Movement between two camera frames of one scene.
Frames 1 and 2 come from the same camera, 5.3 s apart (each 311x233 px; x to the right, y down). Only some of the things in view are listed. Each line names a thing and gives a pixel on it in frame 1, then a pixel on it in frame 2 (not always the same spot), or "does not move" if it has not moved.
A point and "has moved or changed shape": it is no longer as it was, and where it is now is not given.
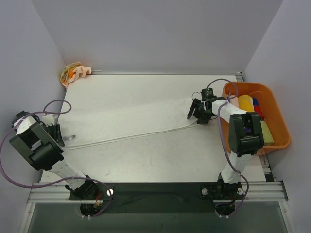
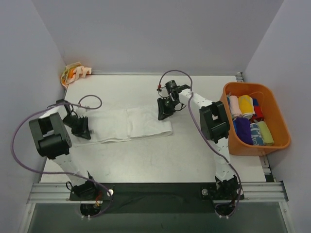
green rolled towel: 267,137 does not move
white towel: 86,124 has moved or changed shape
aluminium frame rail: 254,191 does not move
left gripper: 57,133 -> 80,124
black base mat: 156,198 does not move
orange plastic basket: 270,108 does not move
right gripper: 199,109 -> 166,105
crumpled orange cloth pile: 72,72 does not move
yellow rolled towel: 246,103 does not move
